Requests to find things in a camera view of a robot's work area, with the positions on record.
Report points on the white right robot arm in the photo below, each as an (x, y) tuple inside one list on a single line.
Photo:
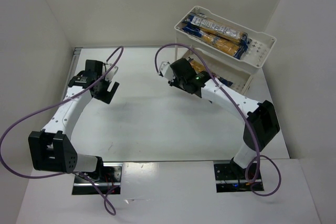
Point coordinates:
[(261, 122)]

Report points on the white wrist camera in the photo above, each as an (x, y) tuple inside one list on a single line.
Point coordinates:
[(110, 74), (166, 71)]

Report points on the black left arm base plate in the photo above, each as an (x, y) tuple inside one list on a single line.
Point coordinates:
[(110, 181)]

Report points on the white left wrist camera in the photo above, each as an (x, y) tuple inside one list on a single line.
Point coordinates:
[(110, 74)]

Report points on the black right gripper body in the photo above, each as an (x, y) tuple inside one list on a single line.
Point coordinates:
[(179, 84)]

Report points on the spaghetti bag label side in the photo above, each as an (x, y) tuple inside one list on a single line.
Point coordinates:
[(209, 25)]

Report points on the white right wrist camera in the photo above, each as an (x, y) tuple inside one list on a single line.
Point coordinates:
[(166, 71)]

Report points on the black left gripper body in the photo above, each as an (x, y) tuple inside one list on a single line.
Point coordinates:
[(105, 93)]

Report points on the spaghetti bag blue yellow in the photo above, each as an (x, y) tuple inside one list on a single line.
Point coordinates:
[(216, 42), (198, 67)]

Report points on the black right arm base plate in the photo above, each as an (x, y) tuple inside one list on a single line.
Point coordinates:
[(230, 178)]

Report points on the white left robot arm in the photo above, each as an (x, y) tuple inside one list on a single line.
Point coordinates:
[(51, 148)]

